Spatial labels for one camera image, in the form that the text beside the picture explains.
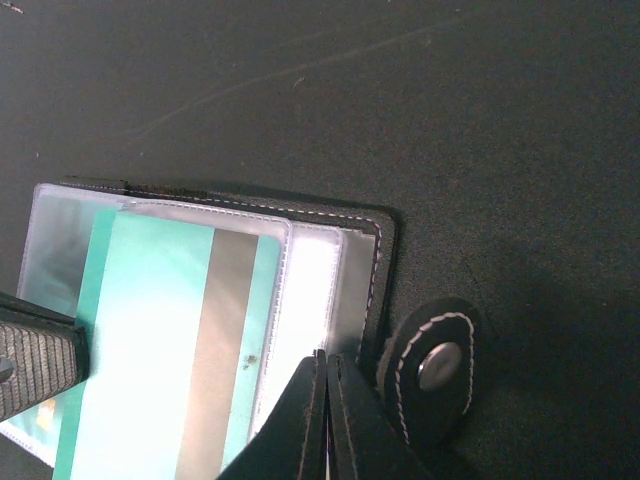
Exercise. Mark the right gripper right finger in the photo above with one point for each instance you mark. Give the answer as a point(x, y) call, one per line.
point(327, 423)

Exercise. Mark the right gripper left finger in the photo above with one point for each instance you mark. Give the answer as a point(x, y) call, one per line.
point(43, 354)

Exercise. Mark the black leather card holder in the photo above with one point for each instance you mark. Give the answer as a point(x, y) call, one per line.
point(330, 294)

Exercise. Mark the teal credit card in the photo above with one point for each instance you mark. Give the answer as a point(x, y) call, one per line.
point(176, 315)

